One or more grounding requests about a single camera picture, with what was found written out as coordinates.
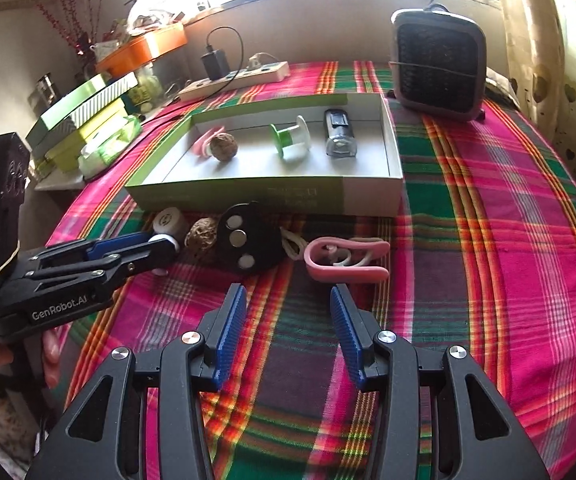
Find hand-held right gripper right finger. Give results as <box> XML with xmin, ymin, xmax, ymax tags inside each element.
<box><xmin>330</xmin><ymin>284</ymin><xmax>551</xmax><ymax>480</ymax></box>

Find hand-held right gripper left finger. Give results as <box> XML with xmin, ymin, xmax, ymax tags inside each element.
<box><xmin>25</xmin><ymin>284</ymin><xmax>247</xmax><ymax>480</ymax></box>

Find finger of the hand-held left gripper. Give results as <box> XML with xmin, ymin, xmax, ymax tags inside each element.
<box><xmin>30</xmin><ymin>232</ymin><xmax>155</xmax><ymax>263</ymax></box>
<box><xmin>28</xmin><ymin>238</ymin><xmax>177</xmax><ymax>291</ymax></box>

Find white round cap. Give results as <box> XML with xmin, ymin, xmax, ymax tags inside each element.
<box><xmin>150</xmin><ymin>206</ymin><xmax>189</xmax><ymax>241</ymax></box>

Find carved brown walnut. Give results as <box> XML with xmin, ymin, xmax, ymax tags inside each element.
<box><xmin>184</xmin><ymin>216</ymin><xmax>223</xmax><ymax>266</ymax></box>
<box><xmin>209</xmin><ymin>133</ymin><xmax>239</xmax><ymax>162</ymax></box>

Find pink white plastic clip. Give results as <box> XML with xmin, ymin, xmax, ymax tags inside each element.
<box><xmin>188</xmin><ymin>127</ymin><xmax>226</xmax><ymax>157</ymax></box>
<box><xmin>304</xmin><ymin>236</ymin><xmax>391</xmax><ymax>282</ymax></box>

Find black disc with metal studs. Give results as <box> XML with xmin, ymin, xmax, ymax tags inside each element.
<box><xmin>217</xmin><ymin>201</ymin><xmax>287</xmax><ymax>275</ymax></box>

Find white usb cable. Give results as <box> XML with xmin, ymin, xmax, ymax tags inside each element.
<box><xmin>279</xmin><ymin>226</ymin><xmax>311</xmax><ymax>262</ymax></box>

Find green white cardboard box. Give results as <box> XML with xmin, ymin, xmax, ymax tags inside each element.
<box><xmin>124</xmin><ymin>92</ymin><xmax>405</xmax><ymax>218</ymax></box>

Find green white spool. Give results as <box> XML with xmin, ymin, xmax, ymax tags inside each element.
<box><xmin>269</xmin><ymin>115</ymin><xmax>312</xmax><ymax>158</ymax></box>

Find black clear small device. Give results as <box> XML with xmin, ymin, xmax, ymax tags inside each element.
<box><xmin>324</xmin><ymin>108</ymin><xmax>359</xmax><ymax>157</ymax></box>

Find green tissue pack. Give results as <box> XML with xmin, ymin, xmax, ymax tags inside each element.
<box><xmin>77</xmin><ymin>114</ymin><xmax>144</xmax><ymax>179</ymax></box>

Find stack of green boxes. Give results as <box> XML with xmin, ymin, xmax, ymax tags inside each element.
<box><xmin>43</xmin><ymin>97</ymin><xmax>129</xmax><ymax>171</ymax></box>
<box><xmin>25</xmin><ymin>72</ymin><xmax>139</xmax><ymax>143</ymax></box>

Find shiny metal tin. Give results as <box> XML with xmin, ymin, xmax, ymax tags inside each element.
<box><xmin>35</xmin><ymin>74</ymin><xmax>56</xmax><ymax>103</ymax></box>

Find yellow green packet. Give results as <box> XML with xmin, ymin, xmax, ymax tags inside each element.
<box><xmin>130</xmin><ymin>72</ymin><xmax>163</xmax><ymax>106</ymax></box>

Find red flower branches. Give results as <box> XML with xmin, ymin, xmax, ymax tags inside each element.
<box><xmin>35</xmin><ymin>0</ymin><xmax>114</xmax><ymax>68</ymax></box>

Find orange box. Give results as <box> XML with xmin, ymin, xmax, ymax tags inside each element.
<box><xmin>95</xmin><ymin>22</ymin><xmax>189</xmax><ymax>77</ymax></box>

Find white power strip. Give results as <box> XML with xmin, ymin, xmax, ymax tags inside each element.
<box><xmin>177</xmin><ymin>61</ymin><xmax>290</xmax><ymax>102</ymax></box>

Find black charger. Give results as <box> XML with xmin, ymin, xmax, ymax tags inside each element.
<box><xmin>201</xmin><ymin>49</ymin><xmax>229</xmax><ymax>82</ymax></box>

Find windowsill clutter pile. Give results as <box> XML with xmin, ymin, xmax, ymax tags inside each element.
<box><xmin>118</xmin><ymin>0</ymin><xmax>209</xmax><ymax>36</ymax></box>

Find grey space heater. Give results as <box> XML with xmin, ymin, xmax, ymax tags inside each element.
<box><xmin>390</xmin><ymin>4</ymin><xmax>488</xmax><ymax>122</ymax></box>

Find cream heart print curtain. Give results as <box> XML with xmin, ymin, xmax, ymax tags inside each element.
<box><xmin>498</xmin><ymin>0</ymin><xmax>576</xmax><ymax>201</ymax></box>

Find black charger cable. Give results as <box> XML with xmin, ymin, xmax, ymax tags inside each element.
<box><xmin>207</xmin><ymin>26</ymin><xmax>245</xmax><ymax>83</ymax></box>

